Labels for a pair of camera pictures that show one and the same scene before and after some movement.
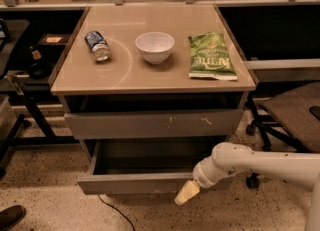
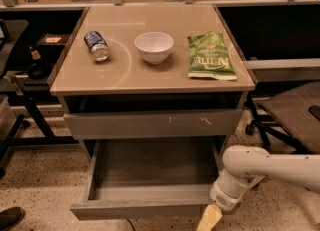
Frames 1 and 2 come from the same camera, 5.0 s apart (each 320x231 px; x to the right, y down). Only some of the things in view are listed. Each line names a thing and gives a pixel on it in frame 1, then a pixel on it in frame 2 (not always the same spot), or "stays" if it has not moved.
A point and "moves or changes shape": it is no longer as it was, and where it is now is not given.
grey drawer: x=139 y=166 moves or changes shape
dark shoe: x=10 y=216 stays
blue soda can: x=100 y=48 stays
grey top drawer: x=134 y=124 stays
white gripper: x=202 y=177 to x=222 y=196
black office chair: x=293 y=117 stays
